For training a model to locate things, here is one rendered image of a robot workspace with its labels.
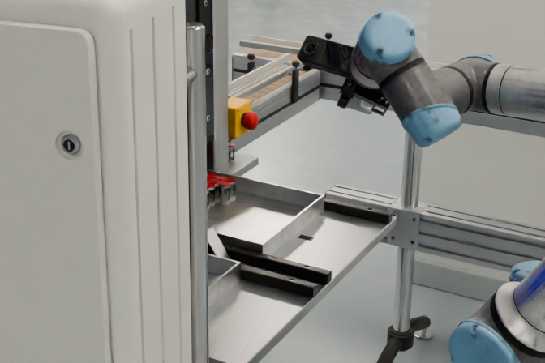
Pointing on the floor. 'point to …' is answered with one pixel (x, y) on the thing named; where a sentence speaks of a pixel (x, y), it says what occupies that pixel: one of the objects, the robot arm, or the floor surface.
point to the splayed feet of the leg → (417, 325)
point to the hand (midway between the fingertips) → (345, 92)
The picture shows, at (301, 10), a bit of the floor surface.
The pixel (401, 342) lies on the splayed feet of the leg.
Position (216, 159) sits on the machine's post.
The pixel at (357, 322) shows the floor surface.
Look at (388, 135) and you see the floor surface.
